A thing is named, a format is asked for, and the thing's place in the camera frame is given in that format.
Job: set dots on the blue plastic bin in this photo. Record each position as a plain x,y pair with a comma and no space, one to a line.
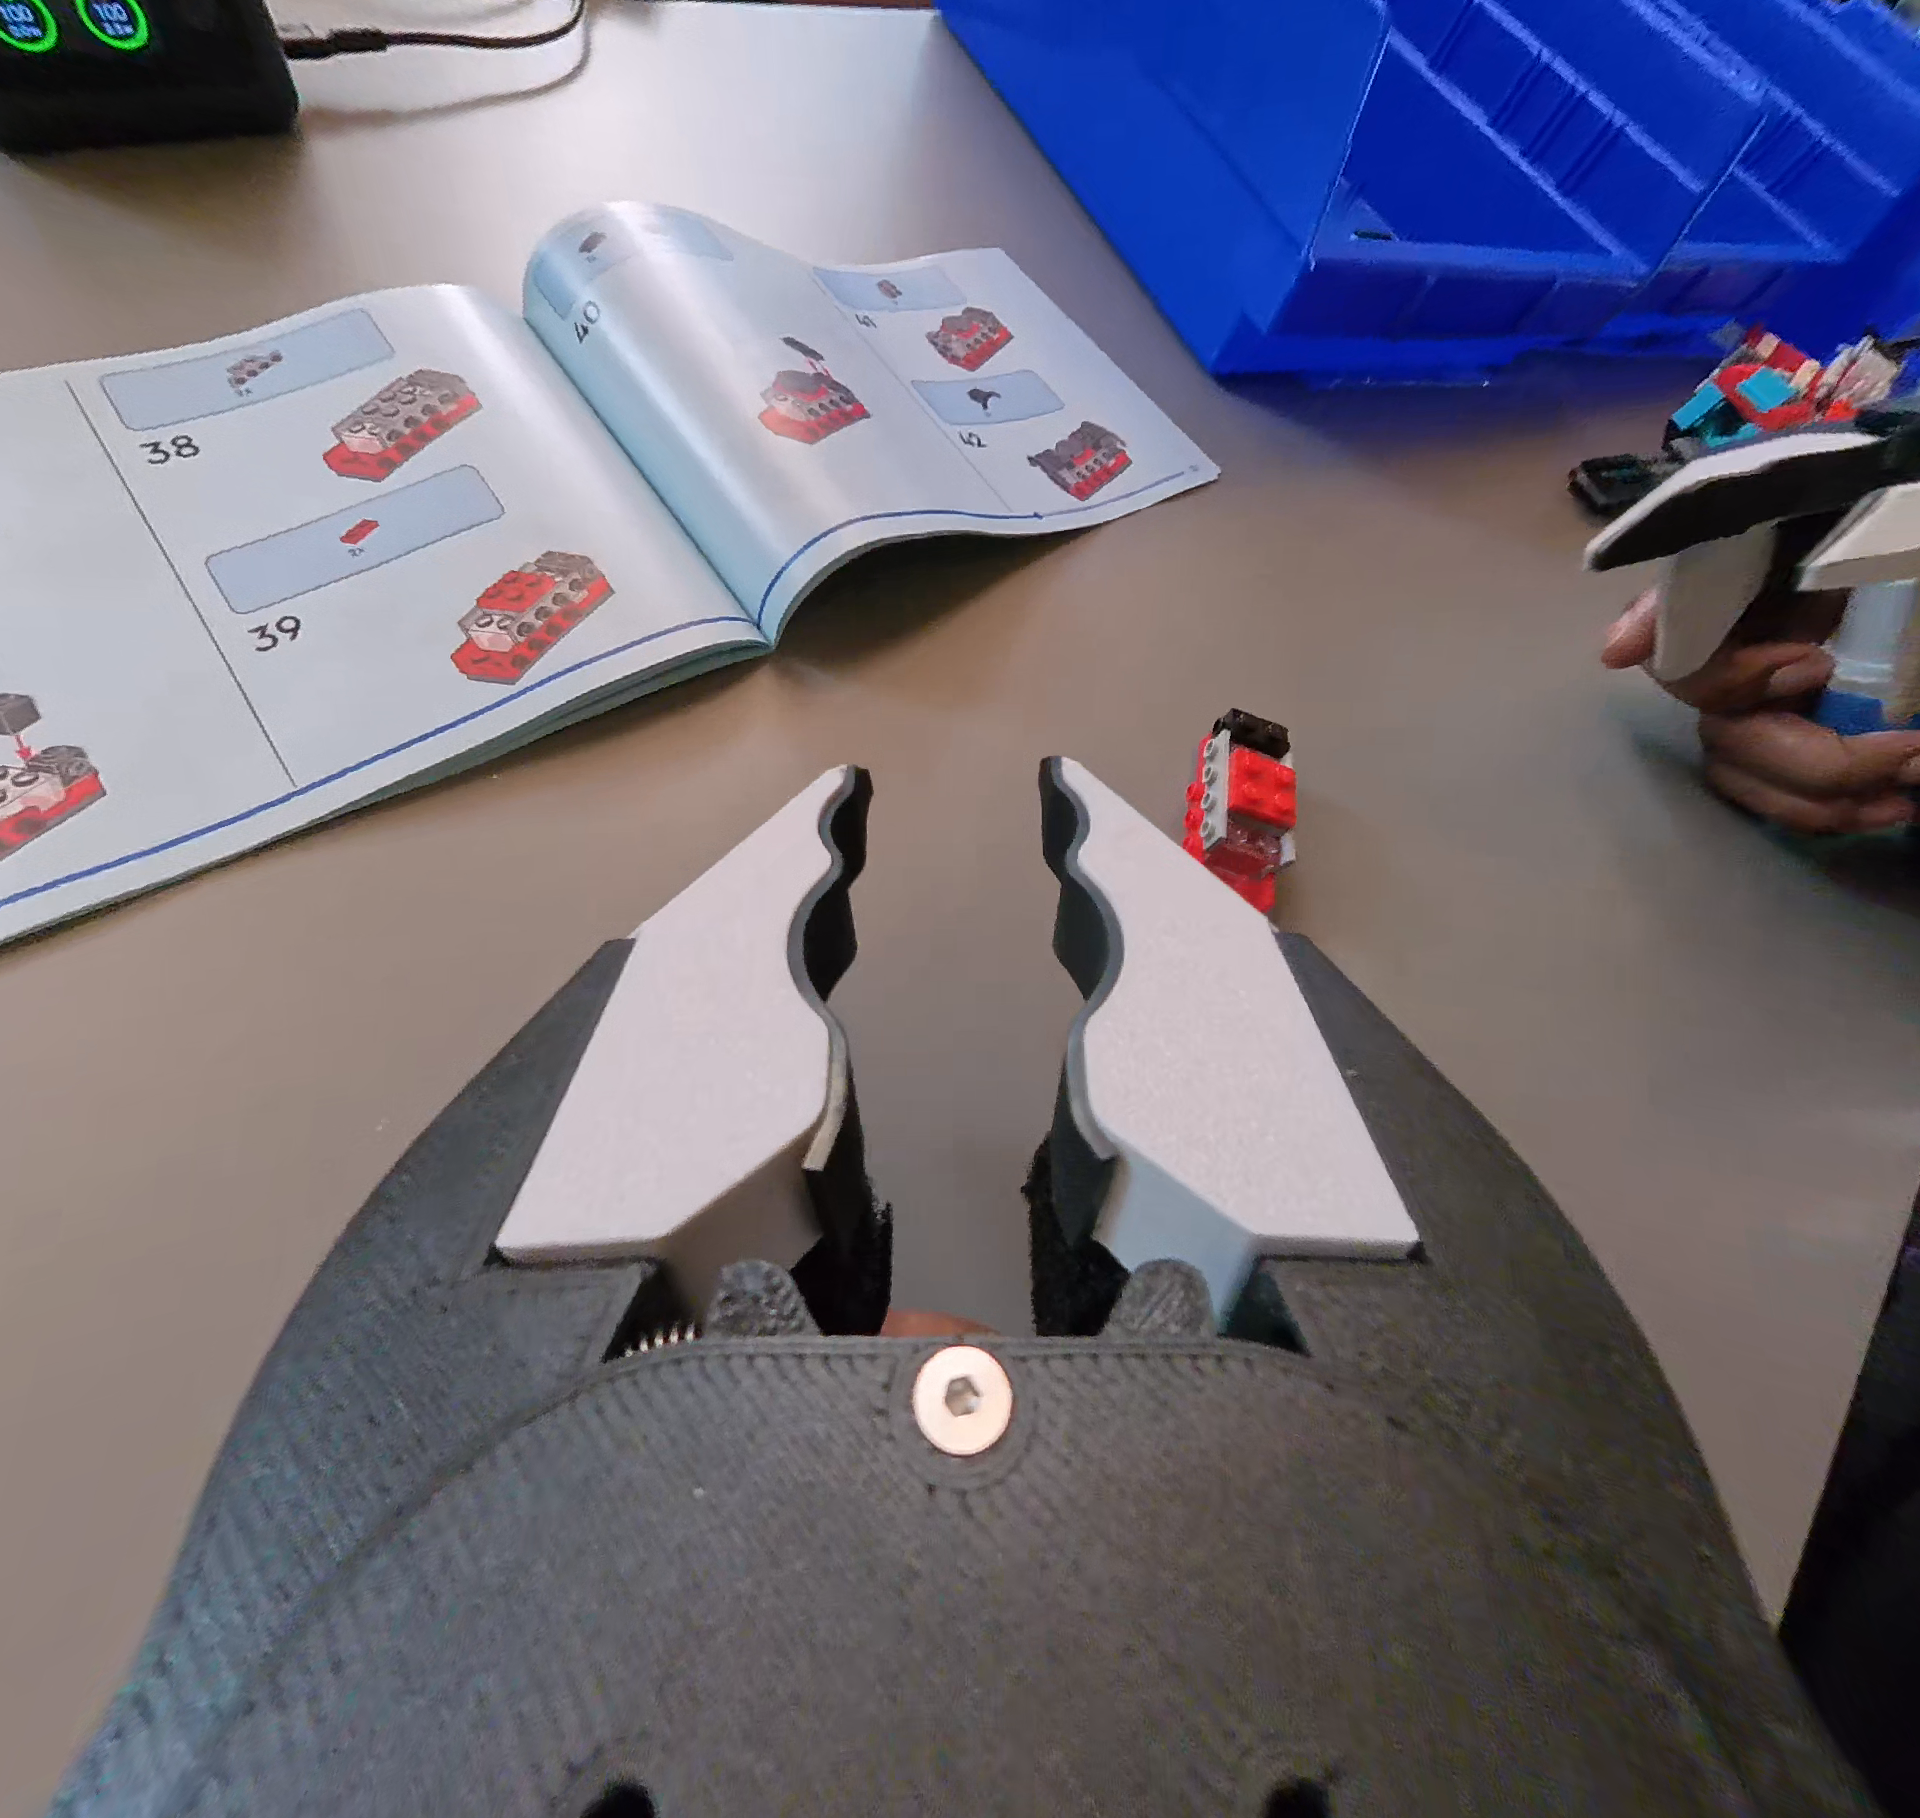
1801,78
1499,94
1140,78

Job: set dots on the person's right hand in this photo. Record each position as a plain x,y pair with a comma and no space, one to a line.
1785,752

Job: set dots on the pale blue instruction booklet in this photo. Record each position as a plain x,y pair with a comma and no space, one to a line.
450,543

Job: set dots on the grey desk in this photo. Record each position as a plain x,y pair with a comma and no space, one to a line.
1499,1024

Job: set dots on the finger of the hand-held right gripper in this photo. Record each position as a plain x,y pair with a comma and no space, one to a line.
1712,529
1874,543

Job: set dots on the red toy brick model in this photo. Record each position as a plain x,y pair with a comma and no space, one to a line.
1242,806

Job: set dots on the black power station with display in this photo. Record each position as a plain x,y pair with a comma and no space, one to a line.
180,87

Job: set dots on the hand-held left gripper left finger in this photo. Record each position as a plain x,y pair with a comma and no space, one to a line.
675,1084

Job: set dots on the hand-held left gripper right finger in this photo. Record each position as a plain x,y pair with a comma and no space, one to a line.
1230,1084

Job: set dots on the pile of toy bricks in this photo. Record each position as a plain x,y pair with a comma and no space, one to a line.
1755,402

